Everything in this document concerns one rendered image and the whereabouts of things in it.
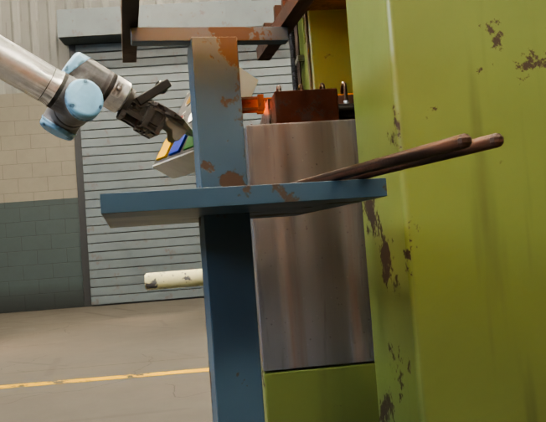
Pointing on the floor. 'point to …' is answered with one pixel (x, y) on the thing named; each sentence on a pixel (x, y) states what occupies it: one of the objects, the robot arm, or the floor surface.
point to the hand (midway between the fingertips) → (190, 131)
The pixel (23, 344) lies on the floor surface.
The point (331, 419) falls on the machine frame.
